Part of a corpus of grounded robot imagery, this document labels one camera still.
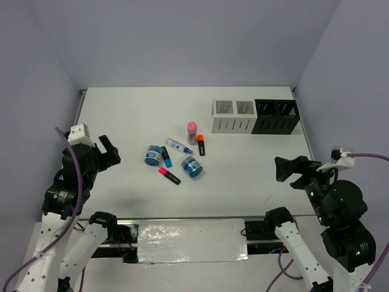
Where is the blue cleaning gel jar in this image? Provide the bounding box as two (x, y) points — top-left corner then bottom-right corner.
(181, 156), (203, 178)
(144, 145), (163, 167)

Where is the blue cap highlighter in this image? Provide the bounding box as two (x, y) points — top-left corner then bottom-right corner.
(161, 146), (172, 168)

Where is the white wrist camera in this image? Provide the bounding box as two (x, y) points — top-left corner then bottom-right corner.
(67, 123), (93, 146)
(316, 147), (355, 172)

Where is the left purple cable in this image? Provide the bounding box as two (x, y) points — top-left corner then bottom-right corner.
(0, 127), (86, 292)

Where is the black slotted container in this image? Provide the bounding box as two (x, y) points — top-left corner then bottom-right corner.
(252, 99), (300, 135)

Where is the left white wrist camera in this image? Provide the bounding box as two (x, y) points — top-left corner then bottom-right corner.
(67, 123), (93, 146)

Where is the orange cap highlighter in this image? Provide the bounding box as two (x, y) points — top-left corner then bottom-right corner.
(198, 134), (205, 156)

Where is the pink cap highlighter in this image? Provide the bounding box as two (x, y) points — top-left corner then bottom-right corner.
(159, 167), (181, 185)

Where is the white slotted container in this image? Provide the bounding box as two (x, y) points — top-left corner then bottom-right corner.
(212, 99), (257, 134)

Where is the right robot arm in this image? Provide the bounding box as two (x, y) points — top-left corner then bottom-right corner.
(264, 152), (376, 291)

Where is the pink glue bottle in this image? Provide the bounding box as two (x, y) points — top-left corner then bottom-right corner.
(187, 122), (198, 145)

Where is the silver foil tape sheet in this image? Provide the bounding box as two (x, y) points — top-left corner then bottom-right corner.
(137, 218), (249, 263)

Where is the clear blue spray bottle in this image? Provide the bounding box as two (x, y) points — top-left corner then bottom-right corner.
(166, 138), (193, 155)

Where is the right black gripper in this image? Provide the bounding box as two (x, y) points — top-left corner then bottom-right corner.
(274, 151), (342, 223)

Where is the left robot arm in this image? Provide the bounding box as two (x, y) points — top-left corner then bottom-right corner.
(17, 131), (121, 291)

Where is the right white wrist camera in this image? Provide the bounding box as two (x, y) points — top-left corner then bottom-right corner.
(316, 147), (355, 172)

